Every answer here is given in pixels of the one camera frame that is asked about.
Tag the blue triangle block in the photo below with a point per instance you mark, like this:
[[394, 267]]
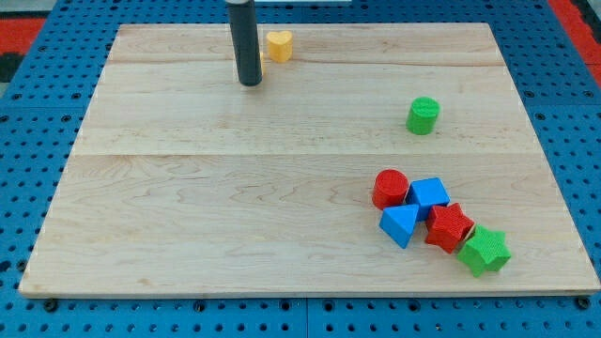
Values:
[[399, 223]]

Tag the blue cube block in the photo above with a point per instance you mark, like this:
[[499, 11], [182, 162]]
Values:
[[426, 193]]

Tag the green star block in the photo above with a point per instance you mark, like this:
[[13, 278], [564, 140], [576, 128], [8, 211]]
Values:
[[485, 250]]

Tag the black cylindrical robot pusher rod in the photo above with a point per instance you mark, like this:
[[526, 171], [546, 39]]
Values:
[[243, 28]]

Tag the green cylinder block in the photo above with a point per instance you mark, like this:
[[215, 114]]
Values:
[[422, 115]]

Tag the yellow heart block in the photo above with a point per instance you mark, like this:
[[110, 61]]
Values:
[[280, 45]]

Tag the red star block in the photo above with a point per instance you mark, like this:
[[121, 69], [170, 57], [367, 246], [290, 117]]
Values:
[[447, 226]]

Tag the yellow block behind rod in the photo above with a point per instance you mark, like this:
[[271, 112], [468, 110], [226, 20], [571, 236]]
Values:
[[262, 63]]

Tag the light wooden board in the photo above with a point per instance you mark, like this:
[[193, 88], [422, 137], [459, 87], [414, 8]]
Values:
[[184, 184]]

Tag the red cylinder block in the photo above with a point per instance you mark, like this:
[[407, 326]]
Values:
[[390, 189]]

